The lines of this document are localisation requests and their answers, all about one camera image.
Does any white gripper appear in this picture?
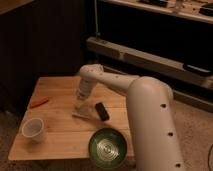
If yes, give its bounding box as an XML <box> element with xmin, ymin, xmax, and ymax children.
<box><xmin>76</xmin><ymin>79</ymin><xmax>94</xmax><ymax>100</ymax></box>

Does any white sponge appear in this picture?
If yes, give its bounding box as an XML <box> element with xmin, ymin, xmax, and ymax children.
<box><xmin>72</xmin><ymin>105</ymin><xmax>94</xmax><ymax>119</ymax></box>

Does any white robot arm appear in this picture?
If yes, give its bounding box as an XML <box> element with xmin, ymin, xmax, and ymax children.
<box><xmin>76</xmin><ymin>64</ymin><xmax>186</xmax><ymax>171</ymax></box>

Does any black rectangular block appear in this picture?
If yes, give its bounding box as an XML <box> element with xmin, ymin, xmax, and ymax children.
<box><xmin>95</xmin><ymin>103</ymin><xmax>109</xmax><ymax>121</ymax></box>

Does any wooden table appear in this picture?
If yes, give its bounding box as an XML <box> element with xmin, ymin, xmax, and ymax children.
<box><xmin>8</xmin><ymin>76</ymin><xmax>133</xmax><ymax>160</ymax></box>

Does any orange marker pen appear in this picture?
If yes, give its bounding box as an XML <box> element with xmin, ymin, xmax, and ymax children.
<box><xmin>29</xmin><ymin>97</ymin><xmax>49</xmax><ymax>109</ymax></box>

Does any green bowl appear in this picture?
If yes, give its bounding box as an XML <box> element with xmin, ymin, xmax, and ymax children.
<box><xmin>88</xmin><ymin>128</ymin><xmax>127</xmax><ymax>169</ymax></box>

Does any white plastic cup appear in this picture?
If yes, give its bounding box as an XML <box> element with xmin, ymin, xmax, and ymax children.
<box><xmin>21</xmin><ymin>118</ymin><xmax>46</xmax><ymax>143</ymax></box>

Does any black object on shelf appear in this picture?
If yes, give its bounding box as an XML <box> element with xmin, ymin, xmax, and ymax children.
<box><xmin>182</xmin><ymin>63</ymin><xmax>213</xmax><ymax>77</ymax></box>

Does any grey metal shelf rail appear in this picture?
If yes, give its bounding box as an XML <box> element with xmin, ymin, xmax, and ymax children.
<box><xmin>86</xmin><ymin>37</ymin><xmax>213</xmax><ymax>90</ymax></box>

